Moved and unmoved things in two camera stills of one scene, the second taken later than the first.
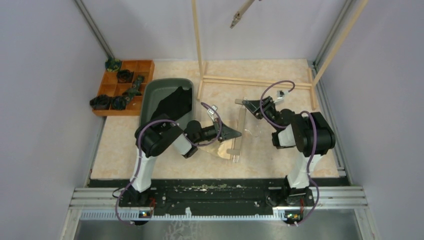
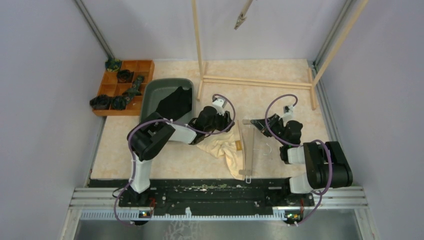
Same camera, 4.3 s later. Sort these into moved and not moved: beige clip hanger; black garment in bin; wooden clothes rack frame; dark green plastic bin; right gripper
Moved: beige clip hanger; right gripper
Not moved: black garment in bin; dark green plastic bin; wooden clothes rack frame
